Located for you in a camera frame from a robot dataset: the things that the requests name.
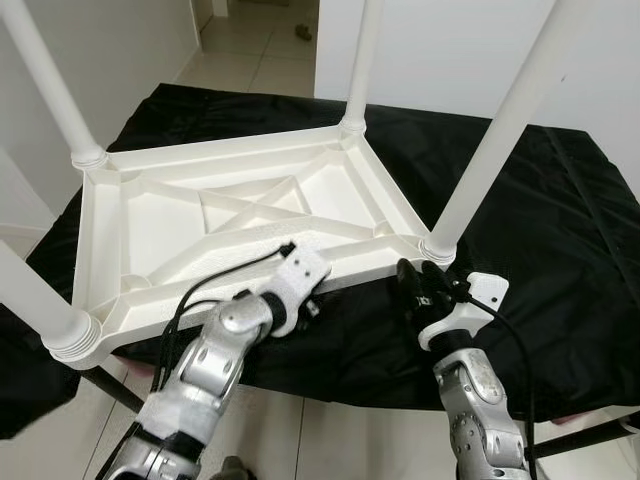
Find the white tapered plastic table leg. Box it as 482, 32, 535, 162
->
338, 0, 386, 136
420, 0, 581, 263
0, 240, 103, 363
0, 0, 109, 171

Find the white plastic table top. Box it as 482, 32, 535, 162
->
68, 118, 463, 366

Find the black table cloth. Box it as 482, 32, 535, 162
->
0, 82, 640, 441

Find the silver robot left leg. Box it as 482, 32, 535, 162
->
218, 457, 256, 480

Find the black metal table leg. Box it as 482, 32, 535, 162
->
85, 365, 146, 411

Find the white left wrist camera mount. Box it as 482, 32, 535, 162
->
262, 245, 333, 321

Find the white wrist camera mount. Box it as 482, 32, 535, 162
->
262, 245, 333, 321
418, 272, 511, 351

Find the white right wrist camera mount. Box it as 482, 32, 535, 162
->
418, 272, 511, 351

